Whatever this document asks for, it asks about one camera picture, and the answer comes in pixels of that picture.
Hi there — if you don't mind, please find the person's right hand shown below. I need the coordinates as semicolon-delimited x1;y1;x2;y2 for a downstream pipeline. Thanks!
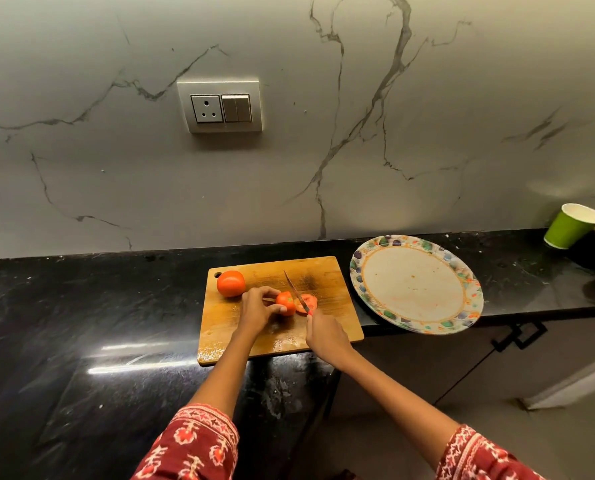
305;309;354;371

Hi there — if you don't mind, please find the person's left hand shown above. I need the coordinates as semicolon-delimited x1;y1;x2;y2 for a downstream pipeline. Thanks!
237;286;289;341

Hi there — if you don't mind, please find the red handled knife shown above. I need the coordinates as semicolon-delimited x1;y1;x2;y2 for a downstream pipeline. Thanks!
283;270;314;317

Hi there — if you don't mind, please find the floral rimmed plate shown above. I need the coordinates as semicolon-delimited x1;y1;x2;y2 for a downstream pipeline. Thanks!
349;234;485;336

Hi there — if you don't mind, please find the person's left forearm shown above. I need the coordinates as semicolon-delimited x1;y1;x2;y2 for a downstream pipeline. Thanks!
187;332;258;421

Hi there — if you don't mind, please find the person's right forearm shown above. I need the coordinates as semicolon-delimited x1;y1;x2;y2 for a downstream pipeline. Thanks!
332;349;461;468

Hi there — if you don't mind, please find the wooden cutting board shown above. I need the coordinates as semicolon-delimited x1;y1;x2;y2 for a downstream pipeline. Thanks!
197;255;365;367

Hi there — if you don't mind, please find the brown lower cabinet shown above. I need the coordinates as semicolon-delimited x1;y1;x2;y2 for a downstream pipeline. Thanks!
327;317;595;411

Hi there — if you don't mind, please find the red patterned left sleeve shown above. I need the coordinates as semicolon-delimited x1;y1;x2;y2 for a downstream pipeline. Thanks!
131;403;241;480

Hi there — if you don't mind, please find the red patterned sleeve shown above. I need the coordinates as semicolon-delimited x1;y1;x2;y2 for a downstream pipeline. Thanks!
435;424;546;480
131;403;241;480

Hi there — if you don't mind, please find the red patterned right sleeve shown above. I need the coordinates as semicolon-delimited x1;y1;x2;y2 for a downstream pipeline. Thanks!
435;424;546;480

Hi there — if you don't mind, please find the green paper cup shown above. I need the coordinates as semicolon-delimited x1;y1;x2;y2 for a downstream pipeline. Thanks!
543;203;595;251

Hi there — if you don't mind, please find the dark cooking pot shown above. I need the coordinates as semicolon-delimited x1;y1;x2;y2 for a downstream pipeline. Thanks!
567;213;595;283

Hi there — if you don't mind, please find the black cabinet handle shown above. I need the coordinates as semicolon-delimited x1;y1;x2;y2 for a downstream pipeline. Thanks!
491;324;524;353
512;320;548;351

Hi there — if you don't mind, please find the wall socket and switch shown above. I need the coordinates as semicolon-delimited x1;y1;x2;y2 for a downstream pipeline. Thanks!
176;78;264;135

